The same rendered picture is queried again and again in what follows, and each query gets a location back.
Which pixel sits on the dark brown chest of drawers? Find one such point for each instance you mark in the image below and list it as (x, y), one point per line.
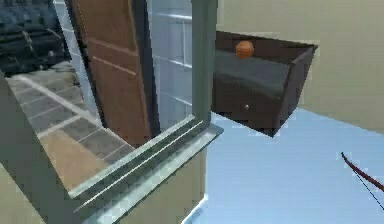
(256, 90)

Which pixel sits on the orange ball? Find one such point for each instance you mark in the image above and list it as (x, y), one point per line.
(244, 50)

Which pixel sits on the brown wooden room door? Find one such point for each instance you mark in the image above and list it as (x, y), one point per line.
(113, 80)

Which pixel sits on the dark blue sofa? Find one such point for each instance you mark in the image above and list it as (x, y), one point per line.
(28, 36)

